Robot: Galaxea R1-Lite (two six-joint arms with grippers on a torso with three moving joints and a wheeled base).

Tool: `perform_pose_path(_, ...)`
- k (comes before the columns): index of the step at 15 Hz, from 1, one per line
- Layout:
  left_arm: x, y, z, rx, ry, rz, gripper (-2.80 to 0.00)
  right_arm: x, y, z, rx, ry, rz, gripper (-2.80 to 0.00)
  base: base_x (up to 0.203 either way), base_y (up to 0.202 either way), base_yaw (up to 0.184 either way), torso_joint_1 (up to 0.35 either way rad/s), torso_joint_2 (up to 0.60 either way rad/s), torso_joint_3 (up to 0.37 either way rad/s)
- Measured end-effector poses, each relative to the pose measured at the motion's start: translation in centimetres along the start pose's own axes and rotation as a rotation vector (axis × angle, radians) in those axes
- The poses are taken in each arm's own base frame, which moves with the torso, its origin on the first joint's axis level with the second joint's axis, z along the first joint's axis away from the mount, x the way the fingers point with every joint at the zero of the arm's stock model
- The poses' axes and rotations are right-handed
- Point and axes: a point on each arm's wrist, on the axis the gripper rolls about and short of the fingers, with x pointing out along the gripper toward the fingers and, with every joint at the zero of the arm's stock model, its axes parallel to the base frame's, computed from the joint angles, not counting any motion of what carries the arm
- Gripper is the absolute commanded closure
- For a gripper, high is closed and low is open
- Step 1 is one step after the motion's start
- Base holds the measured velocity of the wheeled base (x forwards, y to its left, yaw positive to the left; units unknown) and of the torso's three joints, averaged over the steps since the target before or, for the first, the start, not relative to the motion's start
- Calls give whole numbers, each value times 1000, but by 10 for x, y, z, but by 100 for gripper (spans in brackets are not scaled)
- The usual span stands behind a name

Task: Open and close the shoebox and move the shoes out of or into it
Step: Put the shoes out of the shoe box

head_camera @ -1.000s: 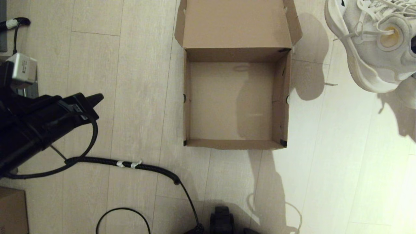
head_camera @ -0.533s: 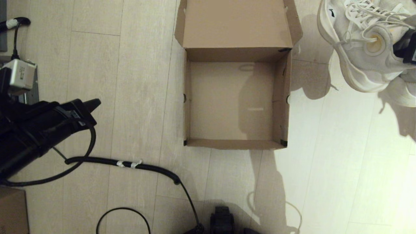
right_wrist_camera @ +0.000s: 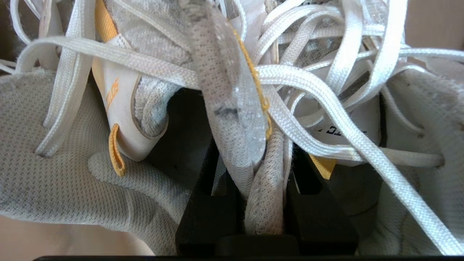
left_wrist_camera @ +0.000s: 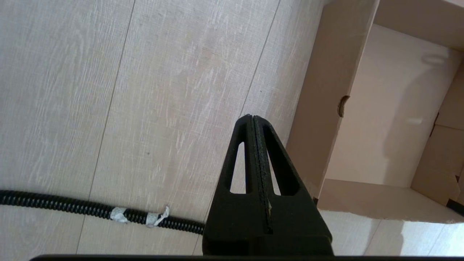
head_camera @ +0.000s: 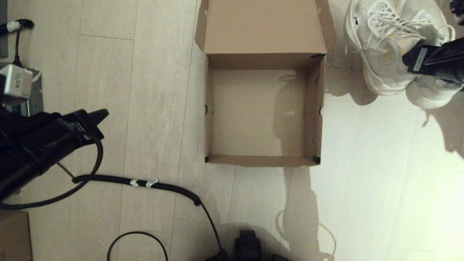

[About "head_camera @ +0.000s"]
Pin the white lace-up sneaker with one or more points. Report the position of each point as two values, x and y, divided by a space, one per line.
427 96
384 81

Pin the grey power supply unit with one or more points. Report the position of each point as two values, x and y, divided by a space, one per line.
36 94

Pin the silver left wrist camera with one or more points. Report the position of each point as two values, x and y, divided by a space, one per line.
16 81

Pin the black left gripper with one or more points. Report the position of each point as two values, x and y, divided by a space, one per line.
43 130

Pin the plain brown cardboard carton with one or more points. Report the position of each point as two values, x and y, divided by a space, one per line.
14 235

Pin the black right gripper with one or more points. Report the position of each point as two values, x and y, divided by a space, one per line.
449 59

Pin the white tape wrap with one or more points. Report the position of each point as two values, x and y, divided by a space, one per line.
135 182

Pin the brown cardboard shoe box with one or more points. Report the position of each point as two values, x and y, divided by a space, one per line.
261 29

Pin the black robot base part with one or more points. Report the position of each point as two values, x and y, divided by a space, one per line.
247 246

